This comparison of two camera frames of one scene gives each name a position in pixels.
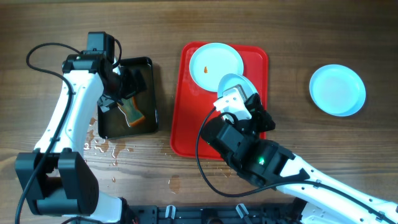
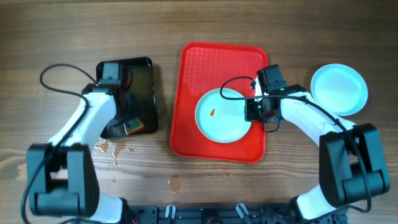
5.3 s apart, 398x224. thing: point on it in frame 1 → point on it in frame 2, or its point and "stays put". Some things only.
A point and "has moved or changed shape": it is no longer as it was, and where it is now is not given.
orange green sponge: [129, 107] has moved or changed shape
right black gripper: [257, 111] → [251, 116]
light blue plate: [232, 79] → [340, 88]
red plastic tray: [190, 102] stays put
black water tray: [112, 123] stays put
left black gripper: [132, 88] → [134, 107]
